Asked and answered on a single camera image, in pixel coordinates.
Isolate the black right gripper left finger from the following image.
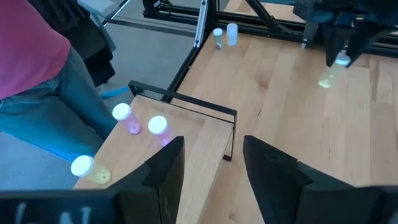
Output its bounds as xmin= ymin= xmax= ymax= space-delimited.
xmin=117 ymin=136 xmax=186 ymax=224

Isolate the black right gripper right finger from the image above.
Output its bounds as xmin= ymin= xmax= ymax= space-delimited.
xmin=243 ymin=135 xmax=386 ymax=224

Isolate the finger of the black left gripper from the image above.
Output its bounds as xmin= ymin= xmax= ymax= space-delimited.
xmin=345 ymin=27 xmax=389 ymax=68
xmin=323 ymin=26 xmax=346 ymax=68

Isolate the pink medicine bottle white cap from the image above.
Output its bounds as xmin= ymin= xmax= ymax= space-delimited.
xmin=111 ymin=102 xmax=143 ymax=136
xmin=147 ymin=115 xmax=177 ymax=147

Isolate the clear medicine bottle white cap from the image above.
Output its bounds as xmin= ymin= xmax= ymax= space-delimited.
xmin=226 ymin=22 xmax=239 ymax=47

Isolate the green medicine bottle white cap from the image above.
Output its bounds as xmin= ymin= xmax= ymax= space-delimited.
xmin=213 ymin=27 xmax=224 ymax=50

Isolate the black fabric bundle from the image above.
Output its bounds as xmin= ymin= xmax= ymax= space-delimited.
xmin=27 ymin=0 xmax=116 ymax=88

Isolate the black rig beam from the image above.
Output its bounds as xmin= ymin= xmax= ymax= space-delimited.
xmin=142 ymin=0 xmax=201 ymax=26

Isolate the person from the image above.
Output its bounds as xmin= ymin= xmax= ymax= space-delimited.
xmin=0 ymin=0 xmax=118 ymax=162

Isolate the light grey chair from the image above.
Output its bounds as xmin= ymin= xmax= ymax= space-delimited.
xmin=77 ymin=0 xmax=131 ymax=26

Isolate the black aluminium table frame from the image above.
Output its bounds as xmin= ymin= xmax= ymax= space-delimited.
xmin=141 ymin=0 xmax=398 ymax=103

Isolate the silver bracket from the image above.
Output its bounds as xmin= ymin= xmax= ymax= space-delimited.
xmin=193 ymin=0 xmax=208 ymax=48

